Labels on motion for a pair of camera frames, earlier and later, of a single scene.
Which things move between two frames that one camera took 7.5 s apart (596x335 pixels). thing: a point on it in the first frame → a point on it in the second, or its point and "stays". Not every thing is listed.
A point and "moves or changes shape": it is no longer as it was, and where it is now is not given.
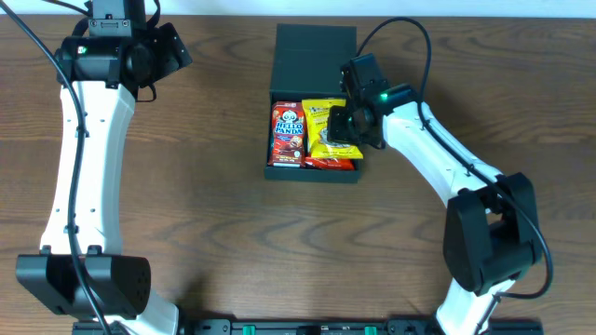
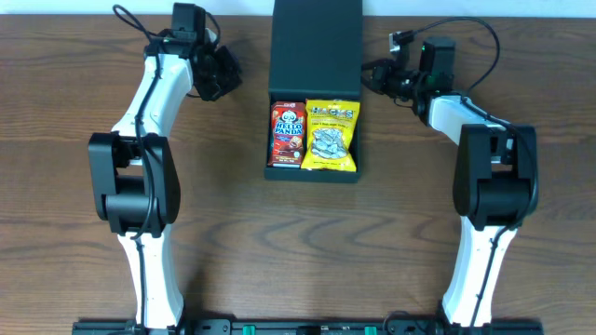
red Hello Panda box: (288, 142) stays
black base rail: (320, 327) stays
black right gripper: (334, 116) → (381, 68)
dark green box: (307, 64) moves or changes shape
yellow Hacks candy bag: (318, 144) moves or changes shape
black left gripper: (168, 62) → (234, 75)
